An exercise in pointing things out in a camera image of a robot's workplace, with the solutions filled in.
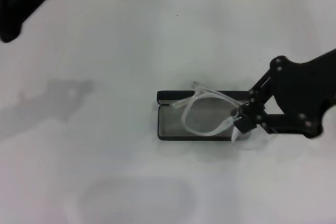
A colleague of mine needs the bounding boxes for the clear plastic glasses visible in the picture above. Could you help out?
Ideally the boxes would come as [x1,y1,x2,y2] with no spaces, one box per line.
[170,81,244,145]

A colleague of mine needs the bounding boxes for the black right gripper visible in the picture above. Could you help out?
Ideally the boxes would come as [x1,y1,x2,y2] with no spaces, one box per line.
[230,48,336,140]

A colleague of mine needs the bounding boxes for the black glasses case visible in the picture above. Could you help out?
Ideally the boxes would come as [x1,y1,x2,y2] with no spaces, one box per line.
[156,90,253,141]

